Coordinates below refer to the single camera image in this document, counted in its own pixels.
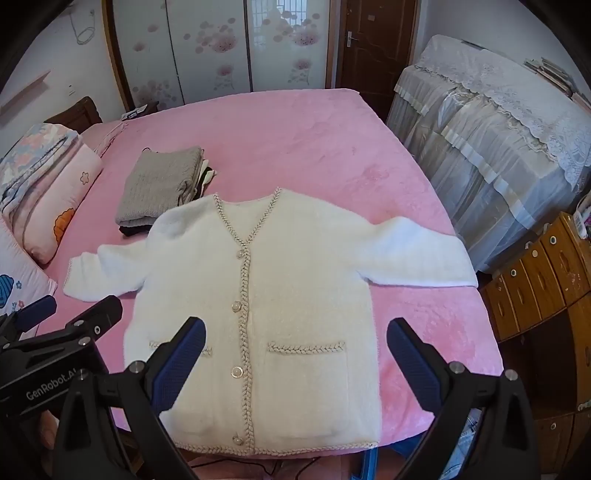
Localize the floral folded quilt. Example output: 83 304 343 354
0 122 81 208

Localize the stack of books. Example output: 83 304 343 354
524 58 580 97

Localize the grey folded knit sweater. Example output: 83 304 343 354
115 147 206 228

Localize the floral sliding-door wardrobe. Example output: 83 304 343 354
102 0 342 112

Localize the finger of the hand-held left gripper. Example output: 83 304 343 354
0 295 57 344
28 295 124 356

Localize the pink plush bed blanket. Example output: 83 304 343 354
46 88 504 462

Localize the wooden drawer cabinet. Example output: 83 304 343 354
480 211 591 476

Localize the white pillow with bag print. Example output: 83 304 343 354
0 217 58 324

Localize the dark wooden headboard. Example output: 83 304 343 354
44 96 103 136

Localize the blue plastic object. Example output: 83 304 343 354
360 445 384 480

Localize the black folded garment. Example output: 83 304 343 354
117 220 155 238

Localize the brown wooden door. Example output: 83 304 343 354
339 0 419 123

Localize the pink wall shelf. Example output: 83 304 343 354
0 71 51 112

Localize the white fluffy braid-trimmed cardigan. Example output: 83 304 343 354
62 187 478 457

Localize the lace-covered furniture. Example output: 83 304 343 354
385 34 591 273

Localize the looped wall cable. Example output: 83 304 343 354
69 7 98 47

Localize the pink striped bed sheet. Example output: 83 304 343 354
92 120 129 158

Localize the cream folded garment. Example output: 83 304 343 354
196 164 219 201

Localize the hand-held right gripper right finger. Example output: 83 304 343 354
387 318 541 480

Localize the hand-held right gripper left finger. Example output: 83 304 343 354
53 316 207 480

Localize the pink pillow with flowers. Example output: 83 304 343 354
2 143 103 265

